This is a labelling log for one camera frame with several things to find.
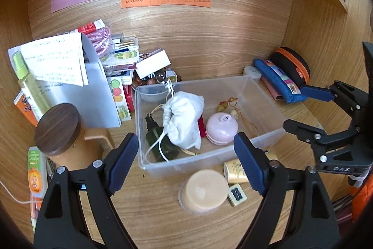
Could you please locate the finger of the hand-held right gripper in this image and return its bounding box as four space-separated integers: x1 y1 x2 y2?
283 119 361 155
301 80 365 122

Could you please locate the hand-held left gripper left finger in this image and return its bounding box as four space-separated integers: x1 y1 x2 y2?
33 132 140 249

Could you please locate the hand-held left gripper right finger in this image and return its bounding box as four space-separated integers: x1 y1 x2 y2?
233 132 341 249

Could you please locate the dark green glass bottle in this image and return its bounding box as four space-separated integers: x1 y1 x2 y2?
145 113 180 162

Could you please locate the clear plastic storage bin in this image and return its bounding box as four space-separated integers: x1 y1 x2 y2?
135 75 286 179

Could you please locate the pink round handheld device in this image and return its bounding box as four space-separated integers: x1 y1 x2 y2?
205 113 239 146

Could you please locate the red embroidered charm pouch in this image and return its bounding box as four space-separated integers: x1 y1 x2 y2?
197 116 208 139

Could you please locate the bead and shell string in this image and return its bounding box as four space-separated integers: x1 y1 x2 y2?
217 97 260 139

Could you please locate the white drawstring cloth bag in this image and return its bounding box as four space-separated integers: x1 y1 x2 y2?
145 83 205 163

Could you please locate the wooden desktop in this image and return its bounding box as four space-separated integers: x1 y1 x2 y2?
0 42 373 249

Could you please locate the pale yellow cosmetic tube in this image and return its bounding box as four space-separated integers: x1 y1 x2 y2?
223 153 277 184

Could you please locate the white green mahjong tile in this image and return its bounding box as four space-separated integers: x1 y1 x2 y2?
227 183 248 207

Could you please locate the black pouch orange zipper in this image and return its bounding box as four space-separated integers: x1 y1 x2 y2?
271 47 311 89

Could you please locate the pink notebook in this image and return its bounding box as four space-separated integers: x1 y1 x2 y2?
261 77 284 101

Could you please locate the blue patchwork zip pouch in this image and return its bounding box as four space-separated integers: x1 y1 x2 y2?
253 59 308 104

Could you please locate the round peach lidded jar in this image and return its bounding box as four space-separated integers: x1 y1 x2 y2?
178 169 229 216

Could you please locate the fruit sticker sheet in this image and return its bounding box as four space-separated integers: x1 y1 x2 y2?
106 75 131 121

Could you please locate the white round case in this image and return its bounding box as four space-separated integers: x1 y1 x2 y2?
244 66 262 80

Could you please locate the small glass bowl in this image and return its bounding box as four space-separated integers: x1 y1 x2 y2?
139 85 169 102

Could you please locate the wooden mug with dark lid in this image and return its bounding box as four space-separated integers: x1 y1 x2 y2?
34 103 115 172

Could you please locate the orange and green packet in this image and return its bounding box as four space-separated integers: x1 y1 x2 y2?
28 147 48 226

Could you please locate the glass bowl of trinkets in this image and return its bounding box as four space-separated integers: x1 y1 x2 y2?
132 68 183 86

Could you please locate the white small cardboard box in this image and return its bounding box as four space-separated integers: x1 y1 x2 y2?
136 49 171 79

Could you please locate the stack of booklets and cards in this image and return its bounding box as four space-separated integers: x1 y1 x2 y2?
103 32 140 77

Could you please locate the orange cardboard box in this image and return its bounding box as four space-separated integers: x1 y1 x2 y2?
13 90 40 127

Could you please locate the white handwritten paper sheet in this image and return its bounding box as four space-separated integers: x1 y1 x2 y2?
20 33 89 87

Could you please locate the green cap spray bottle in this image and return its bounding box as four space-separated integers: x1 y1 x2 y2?
12 51 51 118

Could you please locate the white charging cable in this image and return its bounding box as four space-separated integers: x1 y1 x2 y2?
0 179 38 204

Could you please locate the pink cord packet red label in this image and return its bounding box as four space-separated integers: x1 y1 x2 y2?
74 19 113 57

